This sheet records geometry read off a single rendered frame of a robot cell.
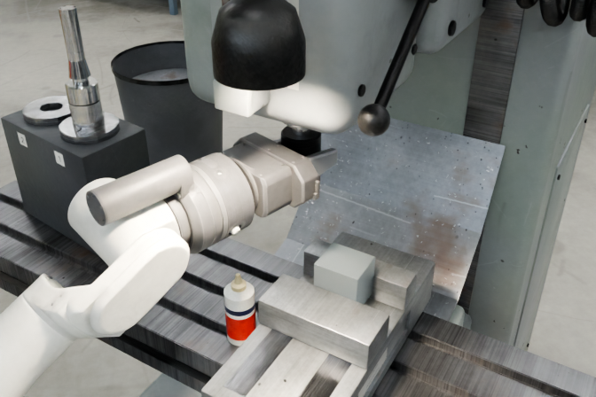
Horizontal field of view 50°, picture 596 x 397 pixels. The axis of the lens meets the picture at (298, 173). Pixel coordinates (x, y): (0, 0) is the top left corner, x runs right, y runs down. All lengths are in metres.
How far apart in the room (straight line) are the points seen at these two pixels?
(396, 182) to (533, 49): 0.31
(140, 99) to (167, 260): 2.08
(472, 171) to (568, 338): 1.43
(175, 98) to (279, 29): 2.16
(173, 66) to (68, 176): 2.05
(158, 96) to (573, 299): 1.76
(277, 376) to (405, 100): 0.53
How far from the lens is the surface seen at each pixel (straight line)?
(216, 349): 0.89
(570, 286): 2.65
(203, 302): 0.96
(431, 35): 0.74
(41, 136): 1.06
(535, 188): 1.09
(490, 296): 1.23
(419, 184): 1.09
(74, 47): 0.98
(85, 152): 0.99
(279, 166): 0.68
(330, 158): 0.74
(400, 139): 1.11
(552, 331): 2.43
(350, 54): 0.58
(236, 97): 0.60
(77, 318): 0.60
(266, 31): 0.46
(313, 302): 0.79
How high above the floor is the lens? 1.60
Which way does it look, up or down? 31 degrees down
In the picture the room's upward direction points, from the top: straight up
